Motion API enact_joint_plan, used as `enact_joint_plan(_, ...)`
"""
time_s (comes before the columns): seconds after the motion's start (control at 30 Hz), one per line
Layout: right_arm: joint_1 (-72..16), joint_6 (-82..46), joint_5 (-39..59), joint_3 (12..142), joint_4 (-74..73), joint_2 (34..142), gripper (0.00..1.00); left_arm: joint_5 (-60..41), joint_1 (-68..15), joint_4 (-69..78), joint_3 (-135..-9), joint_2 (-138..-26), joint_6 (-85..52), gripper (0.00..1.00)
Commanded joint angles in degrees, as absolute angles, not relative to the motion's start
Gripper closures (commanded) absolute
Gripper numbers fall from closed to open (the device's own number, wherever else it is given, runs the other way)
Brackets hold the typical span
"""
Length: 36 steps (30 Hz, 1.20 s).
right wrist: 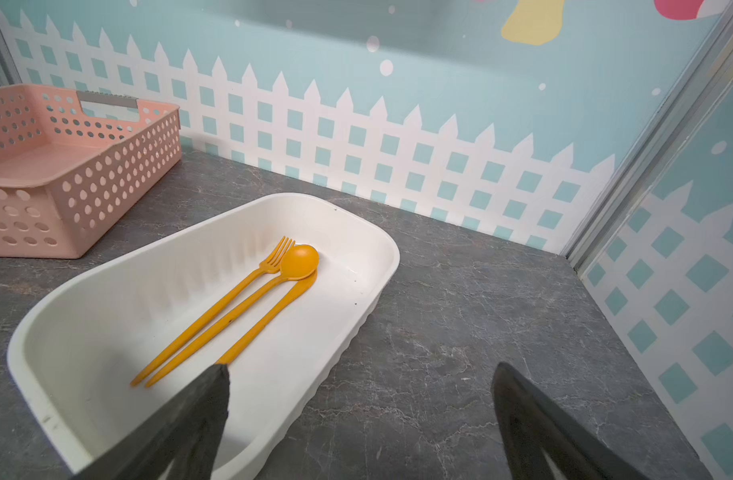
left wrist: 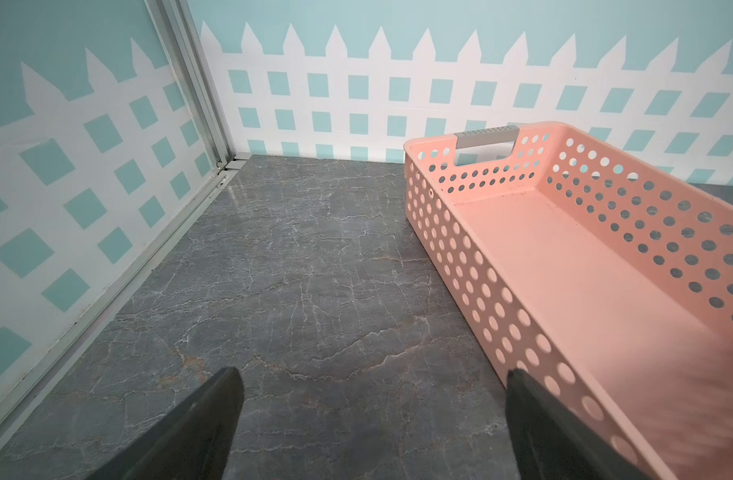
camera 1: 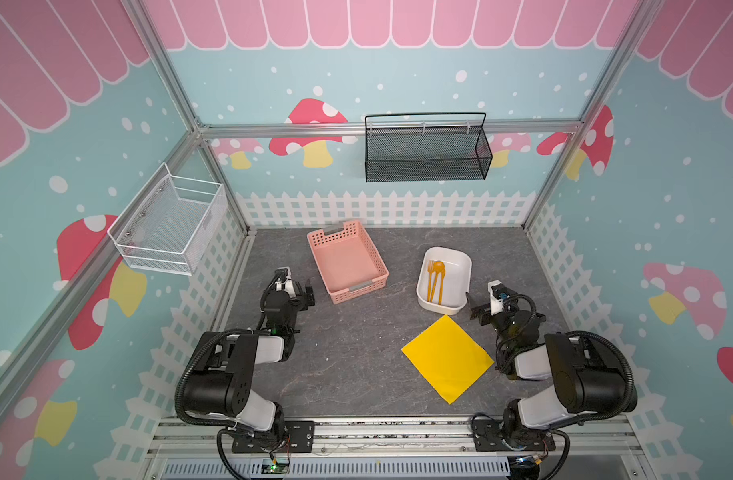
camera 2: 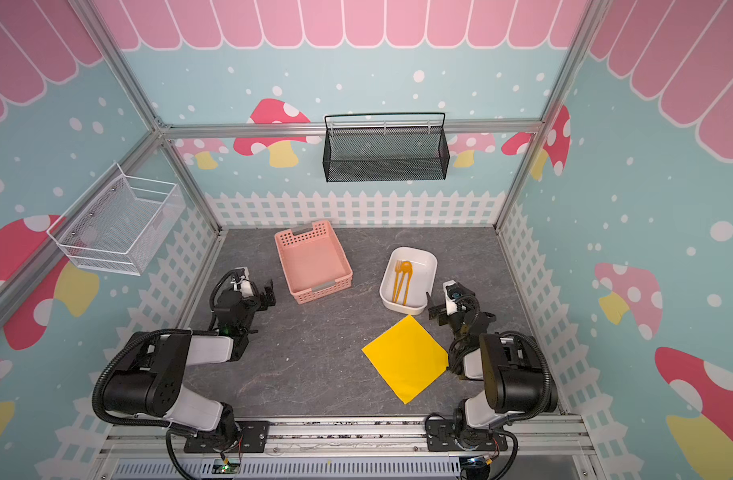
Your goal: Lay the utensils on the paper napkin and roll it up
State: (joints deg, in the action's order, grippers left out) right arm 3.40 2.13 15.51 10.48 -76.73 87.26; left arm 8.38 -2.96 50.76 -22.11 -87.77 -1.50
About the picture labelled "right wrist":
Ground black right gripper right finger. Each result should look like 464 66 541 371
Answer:
492 362 646 479

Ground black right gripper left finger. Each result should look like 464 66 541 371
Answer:
74 364 230 479

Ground yellow plastic knife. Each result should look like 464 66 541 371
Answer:
216 270 318 365

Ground yellow plastic fork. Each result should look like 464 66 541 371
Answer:
130 236 296 387

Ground white plastic tray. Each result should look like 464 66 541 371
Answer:
8 193 400 479

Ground pink perforated basket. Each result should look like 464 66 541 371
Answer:
0 84 182 259

